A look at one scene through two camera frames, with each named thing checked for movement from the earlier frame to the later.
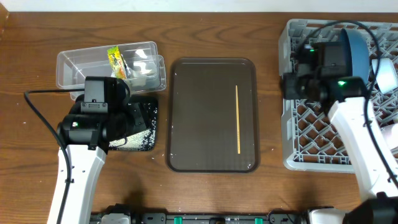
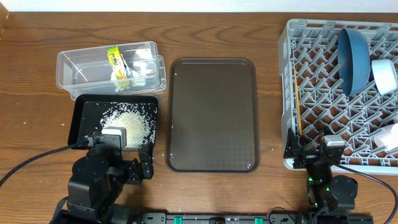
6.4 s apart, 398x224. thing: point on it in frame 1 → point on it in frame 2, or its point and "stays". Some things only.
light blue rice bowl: (386, 78) stays
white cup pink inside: (390, 133) stays
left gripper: (140, 123) → (134, 168)
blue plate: (360, 49) stays
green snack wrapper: (117, 63) stays
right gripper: (288, 80) → (293, 150)
